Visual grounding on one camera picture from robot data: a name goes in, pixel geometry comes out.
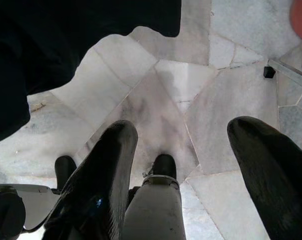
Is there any black garment with green logo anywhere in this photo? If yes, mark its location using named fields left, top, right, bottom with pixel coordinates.
left=0, top=0, right=183, bottom=146

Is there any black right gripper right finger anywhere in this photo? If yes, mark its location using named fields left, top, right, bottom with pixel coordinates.
left=227, top=115, right=302, bottom=240

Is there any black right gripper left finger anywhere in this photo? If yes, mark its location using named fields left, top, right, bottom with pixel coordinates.
left=44, top=119, right=139, bottom=240

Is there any grey right robot leg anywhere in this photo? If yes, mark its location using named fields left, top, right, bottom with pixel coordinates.
left=123, top=153, right=187, bottom=240

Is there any chrome clothes rack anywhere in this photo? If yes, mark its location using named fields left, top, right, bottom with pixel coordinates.
left=263, top=59, right=302, bottom=89

